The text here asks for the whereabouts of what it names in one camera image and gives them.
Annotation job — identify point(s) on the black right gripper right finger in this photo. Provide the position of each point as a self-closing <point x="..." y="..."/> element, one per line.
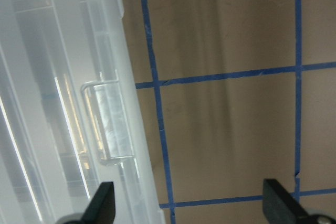
<point x="279" y="206"/>

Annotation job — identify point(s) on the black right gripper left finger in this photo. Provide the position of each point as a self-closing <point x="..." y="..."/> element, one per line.
<point x="101" y="209"/>

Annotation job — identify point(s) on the clear plastic box lid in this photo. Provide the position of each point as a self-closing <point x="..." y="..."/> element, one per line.
<point x="70" y="114"/>

